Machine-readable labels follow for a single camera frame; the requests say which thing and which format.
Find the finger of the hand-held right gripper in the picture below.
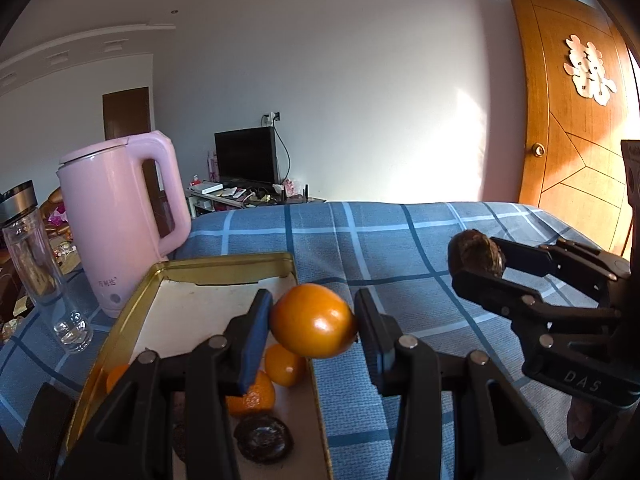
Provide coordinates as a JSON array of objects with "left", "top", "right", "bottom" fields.
[
  {"left": 492, "top": 238, "right": 632, "bottom": 311},
  {"left": 452, "top": 269, "right": 619, "bottom": 371}
]

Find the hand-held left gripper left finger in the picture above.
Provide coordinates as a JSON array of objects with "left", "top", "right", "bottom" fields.
[{"left": 55, "top": 288, "right": 274, "bottom": 480}]

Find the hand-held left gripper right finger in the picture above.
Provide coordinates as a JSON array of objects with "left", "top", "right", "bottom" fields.
[{"left": 354, "top": 288, "right": 571, "bottom": 480}]

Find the wrinkled brown dried fruit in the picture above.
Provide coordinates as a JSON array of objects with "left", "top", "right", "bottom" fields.
[{"left": 447, "top": 228, "right": 507, "bottom": 278}]

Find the small smooth mandarin orange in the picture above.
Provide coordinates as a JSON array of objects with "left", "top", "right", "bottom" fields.
[{"left": 264, "top": 343, "right": 307, "bottom": 387}]

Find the large rough mandarin orange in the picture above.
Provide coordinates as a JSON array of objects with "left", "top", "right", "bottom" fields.
[{"left": 225, "top": 370, "right": 277, "bottom": 418}]

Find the gold tin box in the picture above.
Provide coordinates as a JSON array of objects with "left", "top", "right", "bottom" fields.
[{"left": 65, "top": 252, "right": 333, "bottom": 480}]

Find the shiny dark dried fruit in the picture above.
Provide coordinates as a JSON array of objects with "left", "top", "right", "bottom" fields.
[{"left": 233, "top": 414, "right": 295, "bottom": 461}]

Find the person's right hand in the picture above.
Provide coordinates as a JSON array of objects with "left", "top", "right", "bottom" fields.
[{"left": 566, "top": 401, "right": 595, "bottom": 441}]

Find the blue checked tablecloth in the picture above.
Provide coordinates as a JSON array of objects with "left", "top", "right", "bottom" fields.
[{"left": 0, "top": 201, "right": 626, "bottom": 480}]

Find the television stand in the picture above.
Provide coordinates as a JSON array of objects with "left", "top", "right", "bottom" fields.
[{"left": 187, "top": 182, "right": 326, "bottom": 218}]

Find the orange wooden door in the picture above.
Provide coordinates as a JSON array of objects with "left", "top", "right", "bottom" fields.
[{"left": 504, "top": 0, "right": 640, "bottom": 261}]

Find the pink electric kettle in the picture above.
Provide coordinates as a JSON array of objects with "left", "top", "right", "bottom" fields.
[{"left": 56, "top": 130, "right": 192, "bottom": 319}]

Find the black television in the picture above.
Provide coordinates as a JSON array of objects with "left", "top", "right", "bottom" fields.
[{"left": 214, "top": 126, "right": 279, "bottom": 186}]

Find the white paper door decoration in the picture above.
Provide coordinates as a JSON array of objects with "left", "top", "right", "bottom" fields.
[{"left": 564, "top": 35, "right": 618, "bottom": 107}]

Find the dark flat object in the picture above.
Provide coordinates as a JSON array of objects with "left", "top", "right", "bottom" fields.
[{"left": 19, "top": 382, "right": 76, "bottom": 480}]

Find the clear glass bottle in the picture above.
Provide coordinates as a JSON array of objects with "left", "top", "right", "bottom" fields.
[{"left": 0, "top": 180, "right": 94, "bottom": 354}]

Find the brown leather sofa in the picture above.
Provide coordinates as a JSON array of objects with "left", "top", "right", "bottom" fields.
[{"left": 39, "top": 187, "right": 65, "bottom": 216}]

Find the dark brown door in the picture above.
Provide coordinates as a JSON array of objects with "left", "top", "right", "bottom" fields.
[{"left": 102, "top": 87, "right": 152, "bottom": 142}]

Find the black power cable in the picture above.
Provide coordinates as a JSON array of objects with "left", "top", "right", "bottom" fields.
[{"left": 272, "top": 122, "right": 292, "bottom": 186}]

